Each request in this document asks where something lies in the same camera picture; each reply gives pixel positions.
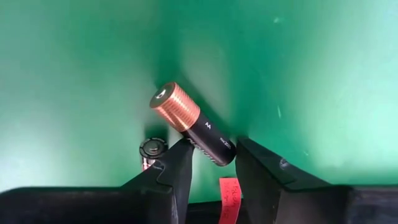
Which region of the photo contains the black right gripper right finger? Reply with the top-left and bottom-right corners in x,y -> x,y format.
236,137 -> 352,224

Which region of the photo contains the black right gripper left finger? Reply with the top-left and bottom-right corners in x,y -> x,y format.
121,139 -> 195,224

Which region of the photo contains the copper black AA battery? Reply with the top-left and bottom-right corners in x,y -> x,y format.
149,82 -> 237,167
139,136 -> 169,172

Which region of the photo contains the red paper tag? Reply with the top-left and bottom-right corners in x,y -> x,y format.
218,177 -> 243,224

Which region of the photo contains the green table mat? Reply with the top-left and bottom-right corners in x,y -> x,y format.
0,0 -> 398,205

